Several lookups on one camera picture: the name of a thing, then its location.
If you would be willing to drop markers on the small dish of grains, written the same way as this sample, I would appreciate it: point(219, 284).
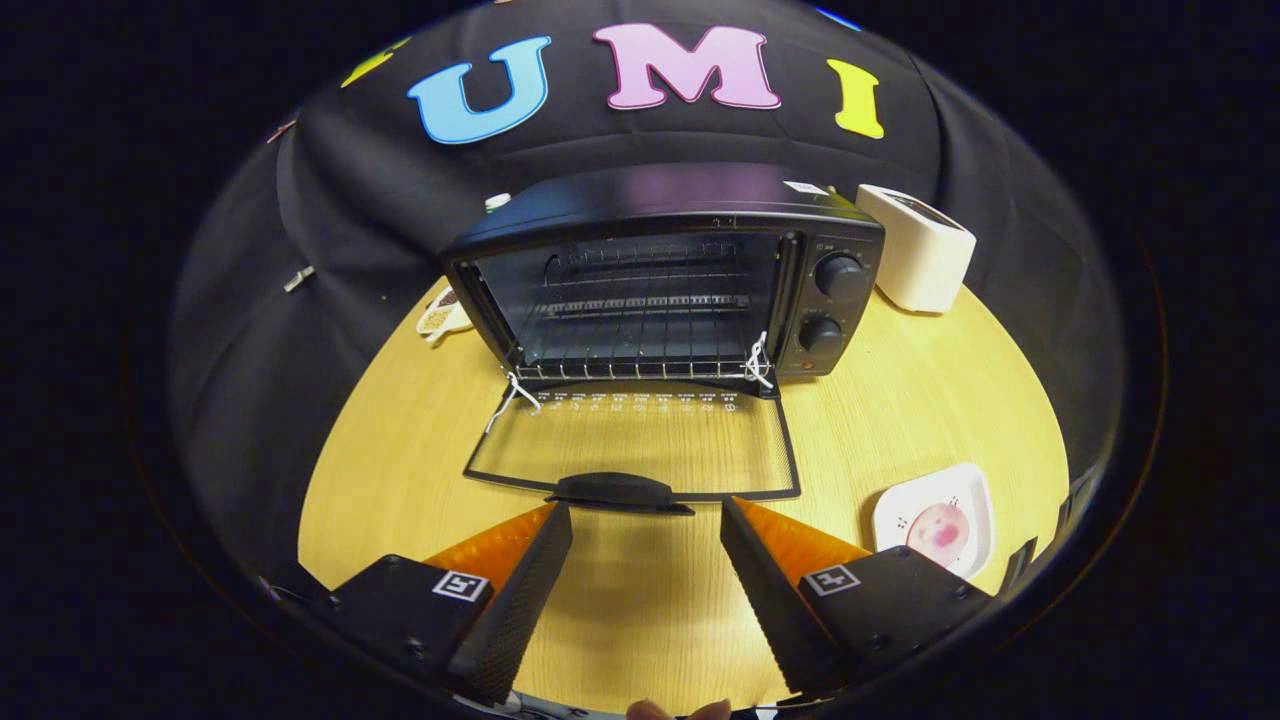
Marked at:
point(440, 315)

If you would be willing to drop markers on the white toaster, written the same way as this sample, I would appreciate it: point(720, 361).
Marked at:
point(915, 250)

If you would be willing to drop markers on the white square plate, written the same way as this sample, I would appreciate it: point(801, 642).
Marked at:
point(970, 500)

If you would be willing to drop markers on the pink ham slice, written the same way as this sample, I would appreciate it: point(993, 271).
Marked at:
point(938, 533)

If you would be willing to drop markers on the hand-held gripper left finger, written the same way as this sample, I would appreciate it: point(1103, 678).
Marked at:
point(515, 610)

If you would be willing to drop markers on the white cloth clip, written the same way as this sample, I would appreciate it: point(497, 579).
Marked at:
point(298, 279)

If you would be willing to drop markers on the pink cloth clip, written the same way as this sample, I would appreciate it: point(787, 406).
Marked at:
point(281, 131)

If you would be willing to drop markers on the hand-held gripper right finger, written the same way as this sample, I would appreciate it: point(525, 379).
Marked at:
point(770, 610)

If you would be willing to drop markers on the black toaster oven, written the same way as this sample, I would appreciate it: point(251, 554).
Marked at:
point(640, 205)

